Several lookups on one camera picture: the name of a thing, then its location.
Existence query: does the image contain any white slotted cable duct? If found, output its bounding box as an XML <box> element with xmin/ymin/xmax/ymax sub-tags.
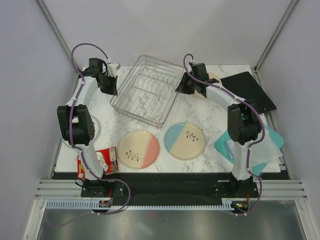
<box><xmin>45</xmin><ymin>198</ymin><xmax>244</xmax><ymax>211</ymax></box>

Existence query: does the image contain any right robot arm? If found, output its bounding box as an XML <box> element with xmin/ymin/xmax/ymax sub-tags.
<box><xmin>175</xmin><ymin>61</ymin><xmax>265</xmax><ymax>197</ymax></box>

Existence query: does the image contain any teal cutting mat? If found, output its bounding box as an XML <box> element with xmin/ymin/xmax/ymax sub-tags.
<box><xmin>214</xmin><ymin>125</ymin><xmax>285</xmax><ymax>175</ymax></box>

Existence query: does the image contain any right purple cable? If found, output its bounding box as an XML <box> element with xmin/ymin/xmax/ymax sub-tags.
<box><xmin>182</xmin><ymin>53</ymin><xmax>266</xmax><ymax>217</ymax></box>

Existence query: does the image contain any right aluminium frame post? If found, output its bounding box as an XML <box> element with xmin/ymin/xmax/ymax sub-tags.
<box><xmin>252</xmin><ymin>0</ymin><xmax>300</xmax><ymax>74</ymax></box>

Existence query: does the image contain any metal wire dish rack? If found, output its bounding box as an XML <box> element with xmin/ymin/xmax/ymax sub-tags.
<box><xmin>110</xmin><ymin>54</ymin><xmax>184</xmax><ymax>128</ymax></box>

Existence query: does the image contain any green and cream plate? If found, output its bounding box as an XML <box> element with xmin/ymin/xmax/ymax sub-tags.
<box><xmin>194</xmin><ymin>72</ymin><xmax>222</xmax><ymax>99</ymax></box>

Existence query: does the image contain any red instruction card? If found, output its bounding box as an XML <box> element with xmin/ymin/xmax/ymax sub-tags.
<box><xmin>77</xmin><ymin>147</ymin><xmax>119</xmax><ymax>180</ymax></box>

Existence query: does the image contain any left aluminium frame post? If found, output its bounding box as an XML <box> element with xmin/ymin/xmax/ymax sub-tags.
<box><xmin>34</xmin><ymin>0</ymin><xmax>77</xmax><ymax>73</ymax></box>

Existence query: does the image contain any blue and cream plate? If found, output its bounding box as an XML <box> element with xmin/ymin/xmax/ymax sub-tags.
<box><xmin>164</xmin><ymin>122</ymin><xmax>206</xmax><ymax>161</ymax></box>

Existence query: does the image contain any black square mat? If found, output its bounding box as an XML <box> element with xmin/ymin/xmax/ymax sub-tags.
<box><xmin>220</xmin><ymin>71</ymin><xmax>277</xmax><ymax>114</ymax></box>

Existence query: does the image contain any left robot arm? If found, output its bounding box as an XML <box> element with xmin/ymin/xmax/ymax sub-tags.
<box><xmin>57</xmin><ymin>58</ymin><xmax>121</xmax><ymax>198</ymax></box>

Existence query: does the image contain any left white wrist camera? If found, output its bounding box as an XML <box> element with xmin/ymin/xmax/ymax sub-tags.
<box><xmin>106</xmin><ymin>62</ymin><xmax>121</xmax><ymax>78</ymax></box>

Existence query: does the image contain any watermelon pattern plate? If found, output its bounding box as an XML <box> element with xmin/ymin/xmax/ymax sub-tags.
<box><xmin>62</xmin><ymin>115</ymin><xmax>101</xmax><ymax>149</ymax></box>

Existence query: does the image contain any pink and cream plate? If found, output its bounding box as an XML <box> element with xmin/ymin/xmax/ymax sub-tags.
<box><xmin>118</xmin><ymin>130</ymin><xmax>160</xmax><ymax>170</ymax></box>

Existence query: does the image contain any purple cable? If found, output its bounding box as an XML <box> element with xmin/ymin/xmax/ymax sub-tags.
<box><xmin>182</xmin><ymin>53</ymin><xmax>266</xmax><ymax>217</ymax></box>
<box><xmin>46</xmin><ymin>43</ymin><xmax>133</xmax><ymax>227</ymax></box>

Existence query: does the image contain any aluminium frame post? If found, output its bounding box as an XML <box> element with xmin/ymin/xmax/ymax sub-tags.
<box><xmin>252</xmin><ymin>0</ymin><xmax>300</xmax><ymax>74</ymax></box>
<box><xmin>34</xmin><ymin>0</ymin><xmax>77</xmax><ymax>73</ymax></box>

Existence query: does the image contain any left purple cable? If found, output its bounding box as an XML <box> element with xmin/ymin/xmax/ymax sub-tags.
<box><xmin>46</xmin><ymin>43</ymin><xmax>133</xmax><ymax>227</ymax></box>

